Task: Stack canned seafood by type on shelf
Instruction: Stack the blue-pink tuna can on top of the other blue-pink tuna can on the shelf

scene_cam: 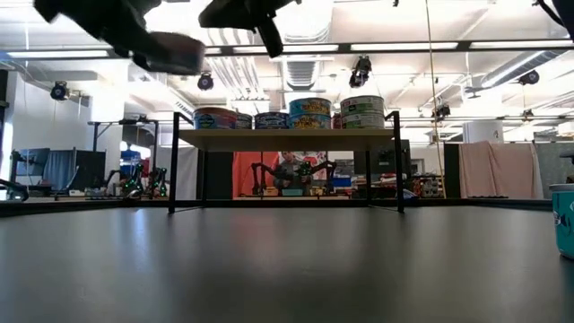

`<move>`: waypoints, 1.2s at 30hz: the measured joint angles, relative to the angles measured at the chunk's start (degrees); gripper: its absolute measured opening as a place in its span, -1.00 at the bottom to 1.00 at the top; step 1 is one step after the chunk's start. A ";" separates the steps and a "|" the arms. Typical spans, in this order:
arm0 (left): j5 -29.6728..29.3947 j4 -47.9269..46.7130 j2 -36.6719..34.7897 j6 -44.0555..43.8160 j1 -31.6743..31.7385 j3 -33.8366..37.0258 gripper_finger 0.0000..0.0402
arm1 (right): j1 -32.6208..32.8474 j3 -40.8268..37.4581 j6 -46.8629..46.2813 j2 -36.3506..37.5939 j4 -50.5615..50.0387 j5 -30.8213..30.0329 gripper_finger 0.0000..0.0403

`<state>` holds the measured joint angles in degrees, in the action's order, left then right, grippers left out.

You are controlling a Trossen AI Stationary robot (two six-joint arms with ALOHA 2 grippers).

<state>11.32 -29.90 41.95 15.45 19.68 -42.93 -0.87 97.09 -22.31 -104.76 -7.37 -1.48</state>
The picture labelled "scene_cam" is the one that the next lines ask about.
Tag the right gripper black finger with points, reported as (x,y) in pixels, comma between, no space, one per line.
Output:
(271,38)

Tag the orange hanging cloth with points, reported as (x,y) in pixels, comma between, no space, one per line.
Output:
(242,170)

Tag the floral printed poster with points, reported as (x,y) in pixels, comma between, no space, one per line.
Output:
(319,157)

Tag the black cabinet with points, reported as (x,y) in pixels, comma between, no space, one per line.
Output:
(381,161)

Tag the wooden shelf with black legs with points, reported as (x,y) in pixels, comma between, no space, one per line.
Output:
(287,141)

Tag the small dark screen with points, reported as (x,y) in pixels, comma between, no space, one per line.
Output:
(345,167)

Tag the background black robot arm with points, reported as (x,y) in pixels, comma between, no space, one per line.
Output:
(325,170)
(264,177)
(134,181)

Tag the dark monitor screen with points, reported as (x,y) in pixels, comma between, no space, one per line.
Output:
(33,159)

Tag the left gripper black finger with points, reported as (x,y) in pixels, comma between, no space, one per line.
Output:
(170,54)

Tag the grey partition panel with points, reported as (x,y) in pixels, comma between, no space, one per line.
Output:
(553,161)

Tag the red white round can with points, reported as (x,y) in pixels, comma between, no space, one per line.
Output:
(336,121)

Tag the tall blue red-striped can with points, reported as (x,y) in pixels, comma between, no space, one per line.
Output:
(215,120)

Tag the dark blue sardine tin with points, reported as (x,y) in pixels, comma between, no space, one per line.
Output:
(272,121)

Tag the cluttered storage shelf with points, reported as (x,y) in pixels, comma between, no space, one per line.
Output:
(428,186)

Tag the blue storage box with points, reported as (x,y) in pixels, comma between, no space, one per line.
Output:
(342,181)

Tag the black partition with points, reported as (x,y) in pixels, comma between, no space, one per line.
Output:
(450,168)

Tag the pink draped cloth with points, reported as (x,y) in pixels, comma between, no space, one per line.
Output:
(498,170)

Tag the white ceiling duct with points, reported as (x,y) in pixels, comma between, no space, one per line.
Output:
(301,72)

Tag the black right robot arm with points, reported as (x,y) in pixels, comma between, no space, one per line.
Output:
(566,15)

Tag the black panel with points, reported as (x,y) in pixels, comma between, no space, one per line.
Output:
(89,166)

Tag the black overhead light bar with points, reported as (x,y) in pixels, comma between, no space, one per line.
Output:
(464,45)

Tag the blue curtain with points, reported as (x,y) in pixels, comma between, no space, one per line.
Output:
(58,168)

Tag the white round column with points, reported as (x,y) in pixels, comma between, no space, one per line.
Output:
(483,132)

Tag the teal fish-print can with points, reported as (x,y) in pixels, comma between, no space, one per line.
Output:
(564,224)

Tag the person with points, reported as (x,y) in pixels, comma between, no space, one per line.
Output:
(291,172)

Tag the black background table frame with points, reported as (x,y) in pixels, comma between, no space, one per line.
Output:
(156,152)

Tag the black ceiling spotlight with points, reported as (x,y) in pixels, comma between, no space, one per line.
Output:
(361,72)
(441,111)
(529,77)
(205,81)
(59,91)

